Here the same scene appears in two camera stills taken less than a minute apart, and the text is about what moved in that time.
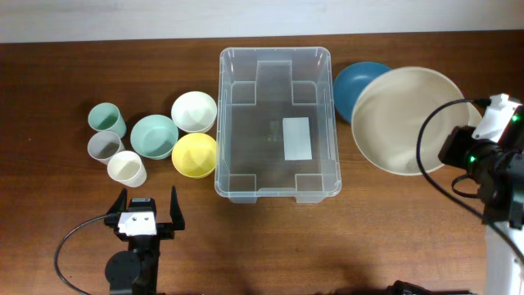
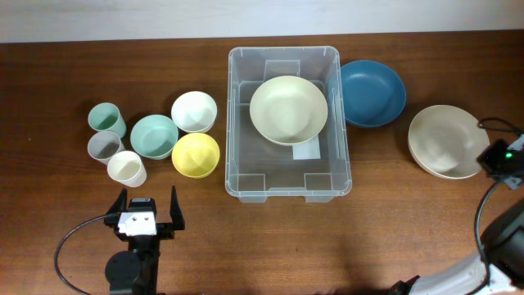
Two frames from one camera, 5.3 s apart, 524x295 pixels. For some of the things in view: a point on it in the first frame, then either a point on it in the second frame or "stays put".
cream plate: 389,111 to 288,111
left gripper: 167,230 stays put
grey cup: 102,143 stays put
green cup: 106,117 stays put
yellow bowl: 194,156 stays put
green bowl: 154,136 stays put
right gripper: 458,137 to 489,157
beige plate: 470,115 to 446,142
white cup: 127,168 stays put
